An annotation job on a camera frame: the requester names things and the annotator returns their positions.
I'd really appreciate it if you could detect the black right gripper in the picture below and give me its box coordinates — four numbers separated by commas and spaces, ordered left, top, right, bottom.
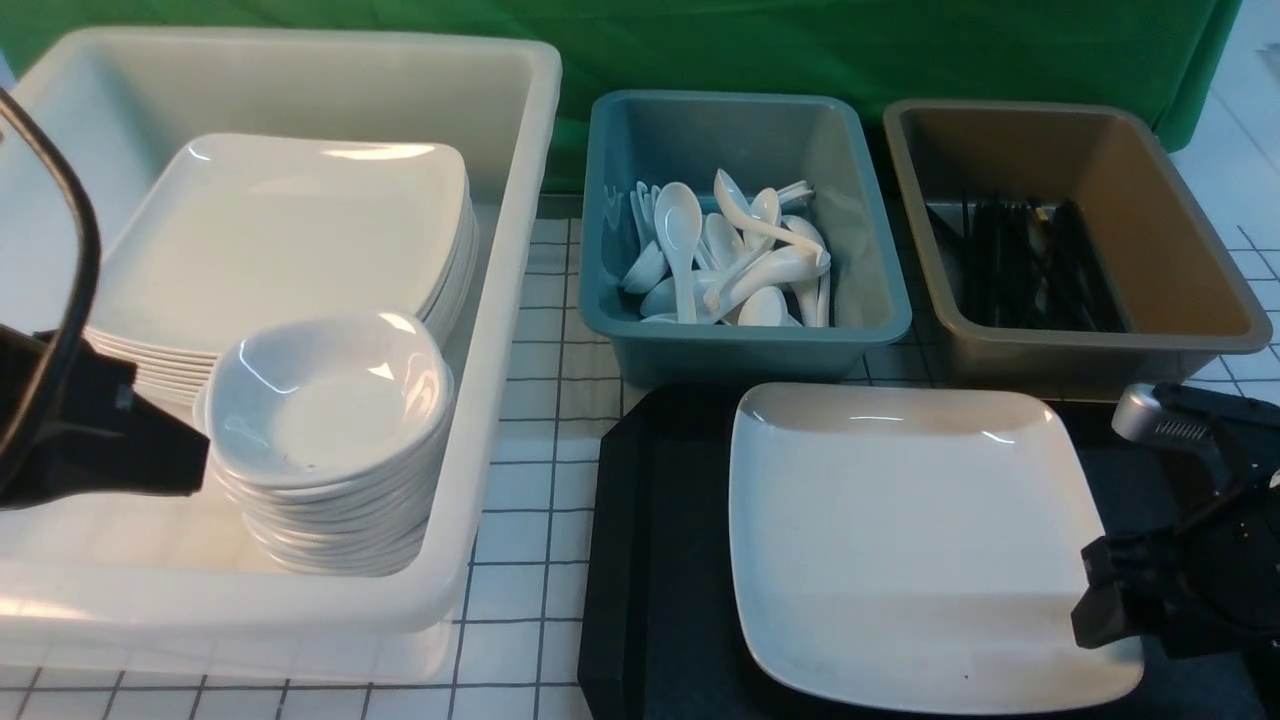
1070, 480, 1279, 659

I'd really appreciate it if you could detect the white square rice plate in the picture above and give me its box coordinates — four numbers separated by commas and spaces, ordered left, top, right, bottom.
728, 383, 1144, 716

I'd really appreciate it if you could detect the white ceramic spoon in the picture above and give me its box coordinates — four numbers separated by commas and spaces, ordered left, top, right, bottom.
654, 182, 703, 324

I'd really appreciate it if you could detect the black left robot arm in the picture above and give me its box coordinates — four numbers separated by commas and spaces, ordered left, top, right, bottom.
1, 327, 209, 510

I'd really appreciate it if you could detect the brown plastic bin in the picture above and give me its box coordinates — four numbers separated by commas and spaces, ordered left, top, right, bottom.
883, 99, 1274, 389

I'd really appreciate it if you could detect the pile of black chopsticks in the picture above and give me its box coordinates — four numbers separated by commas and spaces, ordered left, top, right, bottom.
925, 193, 1132, 333

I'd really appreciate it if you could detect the green backdrop cloth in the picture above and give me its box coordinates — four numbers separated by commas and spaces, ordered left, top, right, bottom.
3, 1, 1240, 193

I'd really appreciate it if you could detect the black serving tray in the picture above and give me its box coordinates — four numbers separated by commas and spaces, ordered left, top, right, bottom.
577, 384, 1277, 719

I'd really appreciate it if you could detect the pile of white spoons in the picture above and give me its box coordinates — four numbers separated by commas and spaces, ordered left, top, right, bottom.
614, 169, 832, 327

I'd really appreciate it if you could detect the teal plastic bin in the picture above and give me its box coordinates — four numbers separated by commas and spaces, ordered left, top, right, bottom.
579, 90, 913, 388

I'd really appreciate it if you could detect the stack of white bowls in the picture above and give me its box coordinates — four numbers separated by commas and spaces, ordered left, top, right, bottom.
192, 311, 456, 577

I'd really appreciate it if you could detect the stack of white square plates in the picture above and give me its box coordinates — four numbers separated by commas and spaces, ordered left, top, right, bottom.
84, 133, 477, 400

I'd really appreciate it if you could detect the large white plastic tub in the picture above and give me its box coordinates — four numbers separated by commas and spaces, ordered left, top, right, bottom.
3, 27, 562, 684

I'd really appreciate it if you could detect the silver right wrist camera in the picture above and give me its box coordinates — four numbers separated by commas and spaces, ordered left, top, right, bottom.
1112, 383, 1280, 456

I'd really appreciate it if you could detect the black cable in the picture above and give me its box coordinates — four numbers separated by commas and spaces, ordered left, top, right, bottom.
0, 88, 102, 480

